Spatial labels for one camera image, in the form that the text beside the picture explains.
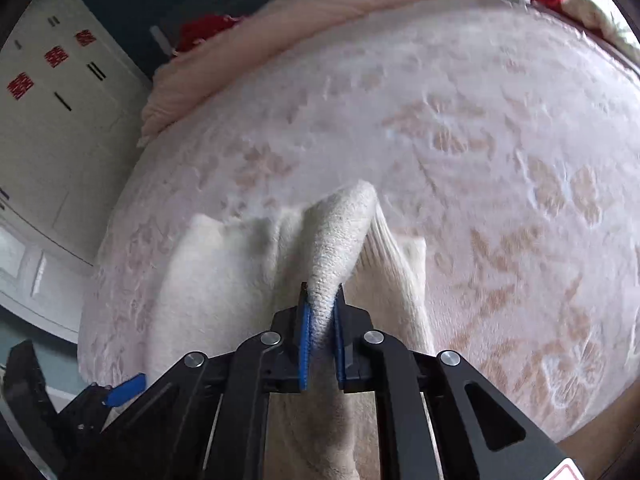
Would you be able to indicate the red paper cutout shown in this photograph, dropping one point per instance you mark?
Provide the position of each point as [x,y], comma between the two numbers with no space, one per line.
[56,56]
[85,37]
[21,86]

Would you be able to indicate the pink butterfly blanket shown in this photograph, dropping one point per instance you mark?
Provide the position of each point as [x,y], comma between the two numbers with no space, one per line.
[475,160]

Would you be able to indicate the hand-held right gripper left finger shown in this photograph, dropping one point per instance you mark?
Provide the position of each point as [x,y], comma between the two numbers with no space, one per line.
[303,345]

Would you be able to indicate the cream knit sweater black hearts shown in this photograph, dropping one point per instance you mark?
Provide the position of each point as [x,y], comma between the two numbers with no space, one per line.
[330,250]

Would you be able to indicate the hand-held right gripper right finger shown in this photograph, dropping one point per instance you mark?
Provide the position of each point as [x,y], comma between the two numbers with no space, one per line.
[340,350]

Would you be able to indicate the cream crumpled cloth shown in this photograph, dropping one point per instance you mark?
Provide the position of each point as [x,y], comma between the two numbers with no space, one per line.
[597,12]

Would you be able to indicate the red cloth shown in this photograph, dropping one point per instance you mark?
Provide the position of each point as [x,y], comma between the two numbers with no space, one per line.
[207,32]

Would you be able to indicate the pink duvet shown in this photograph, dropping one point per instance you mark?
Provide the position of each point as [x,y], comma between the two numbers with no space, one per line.
[300,15]

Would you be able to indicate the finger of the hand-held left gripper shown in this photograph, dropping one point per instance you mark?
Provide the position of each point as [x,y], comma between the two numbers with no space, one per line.
[22,377]
[125,390]

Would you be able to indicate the white wardrobe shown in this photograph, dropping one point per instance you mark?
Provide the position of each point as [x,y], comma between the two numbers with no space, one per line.
[65,160]

